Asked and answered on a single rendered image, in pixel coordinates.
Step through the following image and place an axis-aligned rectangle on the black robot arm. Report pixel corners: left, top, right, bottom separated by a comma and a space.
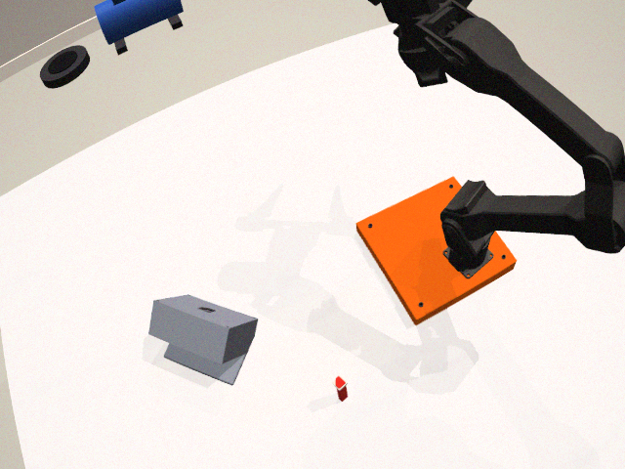
380, 0, 625, 279

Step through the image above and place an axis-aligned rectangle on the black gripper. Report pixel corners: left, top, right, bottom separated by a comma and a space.
368, 0, 459, 38

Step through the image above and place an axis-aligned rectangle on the red peg with white band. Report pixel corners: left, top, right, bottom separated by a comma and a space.
332, 376, 349, 402

